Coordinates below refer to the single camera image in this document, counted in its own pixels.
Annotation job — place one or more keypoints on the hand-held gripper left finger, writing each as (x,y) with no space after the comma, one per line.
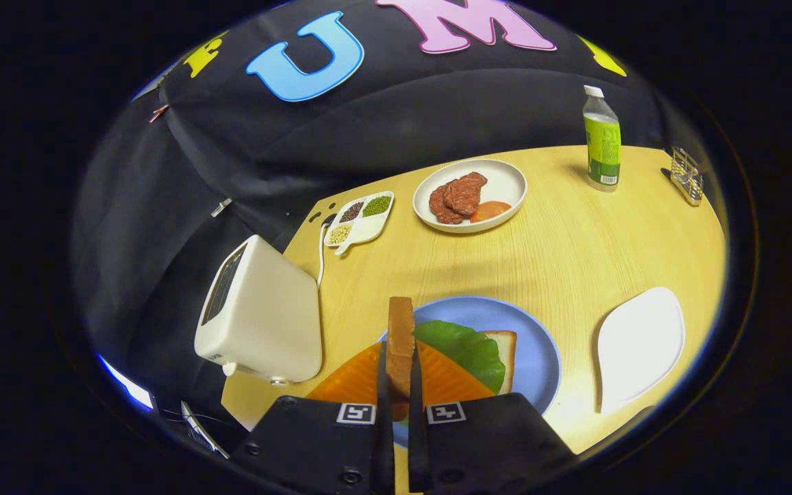
(383,440)

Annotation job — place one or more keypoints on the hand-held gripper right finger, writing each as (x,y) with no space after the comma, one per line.
(418,440)

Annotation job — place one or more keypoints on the brown crust bread slice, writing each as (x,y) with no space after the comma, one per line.
(401,344)

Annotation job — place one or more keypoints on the green lettuce leaf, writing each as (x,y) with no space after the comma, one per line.
(465,350)

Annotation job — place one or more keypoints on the white toast slice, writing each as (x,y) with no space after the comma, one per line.
(508,357)

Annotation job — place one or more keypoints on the blue round plate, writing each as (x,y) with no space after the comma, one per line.
(492,313)

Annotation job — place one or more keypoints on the white toaster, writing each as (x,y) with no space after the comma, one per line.
(265,309)

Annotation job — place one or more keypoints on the white-rimmed dark device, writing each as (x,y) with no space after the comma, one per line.
(200,430)

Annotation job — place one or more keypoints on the white divided bean dish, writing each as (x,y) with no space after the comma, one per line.
(368,227)

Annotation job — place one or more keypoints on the brown meat slice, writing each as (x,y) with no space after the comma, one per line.
(437,206)
(465,192)

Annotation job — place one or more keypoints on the red tomato slice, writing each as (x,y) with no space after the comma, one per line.
(489,210)

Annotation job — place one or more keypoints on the white square plate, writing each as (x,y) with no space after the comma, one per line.
(640,344)

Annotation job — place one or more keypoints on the bright lit screen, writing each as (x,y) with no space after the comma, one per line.
(128,388)

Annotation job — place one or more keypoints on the beige round plate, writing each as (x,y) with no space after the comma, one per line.
(506,182)

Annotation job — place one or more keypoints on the silver cloth clip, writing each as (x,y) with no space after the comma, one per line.
(221,206)

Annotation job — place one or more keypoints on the green label plastic bottle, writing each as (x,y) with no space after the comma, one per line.
(602,144)

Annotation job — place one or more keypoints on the pink cloth clip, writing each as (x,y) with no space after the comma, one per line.
(159,112)

